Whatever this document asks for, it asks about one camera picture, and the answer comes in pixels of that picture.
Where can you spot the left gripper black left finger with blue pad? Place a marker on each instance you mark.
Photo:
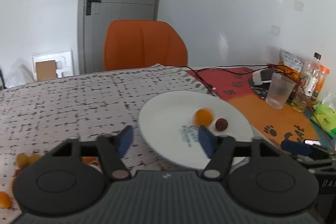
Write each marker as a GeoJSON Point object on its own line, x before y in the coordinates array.
{"type": "Point", "coordinates": [109, 150]}

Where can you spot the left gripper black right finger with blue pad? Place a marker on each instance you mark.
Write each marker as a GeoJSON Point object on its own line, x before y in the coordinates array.
{"type": "Point", "coordinates": [221, 150]}

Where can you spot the large orange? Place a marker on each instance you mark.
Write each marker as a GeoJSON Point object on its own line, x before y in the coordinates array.
{"type": "Point", "coordinates": [89, 160]}

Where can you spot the small red fruit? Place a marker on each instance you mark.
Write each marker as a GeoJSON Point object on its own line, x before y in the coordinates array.
{"type": "Point", "coordinates": [221, 124]}

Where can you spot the medium orange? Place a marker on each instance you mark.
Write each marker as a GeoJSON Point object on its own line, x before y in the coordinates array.
{"type": "Point", "coordinates": [203, 117]}

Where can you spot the small red apple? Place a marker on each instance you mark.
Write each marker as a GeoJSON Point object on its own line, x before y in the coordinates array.
{"type": "Point", "coordinates": [17, 172]}

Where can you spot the white ceramic bowl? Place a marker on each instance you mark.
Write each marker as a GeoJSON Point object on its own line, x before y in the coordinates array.
{"type": "Point", "coordinates": [166, 124]}

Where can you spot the orange red table mat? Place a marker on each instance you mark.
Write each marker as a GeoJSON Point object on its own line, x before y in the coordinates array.
{"type": "Point", "coordinates": [276, 125]}

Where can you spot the brown kiwi right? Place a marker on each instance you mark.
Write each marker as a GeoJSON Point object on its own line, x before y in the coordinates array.
{"type": "Point", "coordinates": [33, 158]}

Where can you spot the brown kiwi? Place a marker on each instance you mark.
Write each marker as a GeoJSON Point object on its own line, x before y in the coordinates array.
{"type": "Point", "coordinates": [33, 158]}
{"type": "Point", "coordinates": [22, 160]}

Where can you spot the patterned white tablecloth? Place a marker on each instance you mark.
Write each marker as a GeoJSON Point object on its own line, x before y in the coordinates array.
{"type": "Point", "coordinates": [37, 117]}

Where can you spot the black white power adapter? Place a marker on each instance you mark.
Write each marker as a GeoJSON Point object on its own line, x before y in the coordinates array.
{"type": "Point", "coordinates": [263, 76]}

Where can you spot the frosted plastic cup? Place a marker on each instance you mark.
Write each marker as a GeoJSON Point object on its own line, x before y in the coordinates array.
{"type": "Point", "coordinates": [279, 91]}

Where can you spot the brown kiwi left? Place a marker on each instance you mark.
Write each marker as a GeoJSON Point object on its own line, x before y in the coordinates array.
{"type": "Point", "coordinates": [22, 160]}

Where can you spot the white foam packaging board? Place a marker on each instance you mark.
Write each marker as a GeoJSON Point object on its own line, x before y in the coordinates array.
{"type": "Point", "coordinates": [53, 65]}

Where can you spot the orange chair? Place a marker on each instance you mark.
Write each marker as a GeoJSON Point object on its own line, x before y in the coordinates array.
{"type": "Point", "coordinates": [131, 44]}

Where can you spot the green tissue pack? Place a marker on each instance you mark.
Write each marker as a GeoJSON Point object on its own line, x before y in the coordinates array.
{"type": "Point", "coordinates": [324, 116]}

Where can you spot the snack package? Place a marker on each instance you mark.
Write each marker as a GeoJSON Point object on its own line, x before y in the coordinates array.
{"type": "Point", "coordinates": [291, 64]}

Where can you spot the clear plastic bottle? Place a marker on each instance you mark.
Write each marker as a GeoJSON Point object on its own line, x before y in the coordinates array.
{"type": "Point", "coordinates": [311, 74]}

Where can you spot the small tangerine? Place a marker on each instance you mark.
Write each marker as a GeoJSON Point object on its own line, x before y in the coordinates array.
{"type": "Point", "coordinates": [5, 200]}

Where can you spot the black door handle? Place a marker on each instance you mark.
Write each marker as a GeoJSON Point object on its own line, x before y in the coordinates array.
{"type": "Point", "coordinates": [88, 8]}

